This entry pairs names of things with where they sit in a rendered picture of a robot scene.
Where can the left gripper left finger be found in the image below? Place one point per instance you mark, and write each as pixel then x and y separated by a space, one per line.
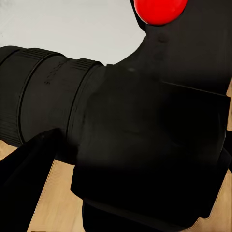
pixel 23 174

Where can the digital camera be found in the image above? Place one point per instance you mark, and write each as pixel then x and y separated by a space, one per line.
pixel 145 135

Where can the bed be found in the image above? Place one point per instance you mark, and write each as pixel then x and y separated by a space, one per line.
pixel 101 30

